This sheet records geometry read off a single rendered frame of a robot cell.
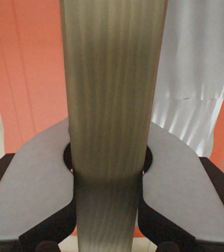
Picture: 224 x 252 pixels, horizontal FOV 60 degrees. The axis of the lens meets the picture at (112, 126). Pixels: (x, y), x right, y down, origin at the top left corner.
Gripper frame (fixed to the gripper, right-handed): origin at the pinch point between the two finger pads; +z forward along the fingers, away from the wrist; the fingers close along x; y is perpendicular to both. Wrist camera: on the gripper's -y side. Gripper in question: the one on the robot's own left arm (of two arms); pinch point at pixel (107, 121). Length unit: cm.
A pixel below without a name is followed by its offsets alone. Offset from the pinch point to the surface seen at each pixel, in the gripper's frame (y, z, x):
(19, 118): 2.7, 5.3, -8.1
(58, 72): -1.7, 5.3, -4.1
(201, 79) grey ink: -1.6, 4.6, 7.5
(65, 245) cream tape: 22.4, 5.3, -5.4
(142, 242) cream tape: 21.6, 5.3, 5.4
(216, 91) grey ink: -0.6, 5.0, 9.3
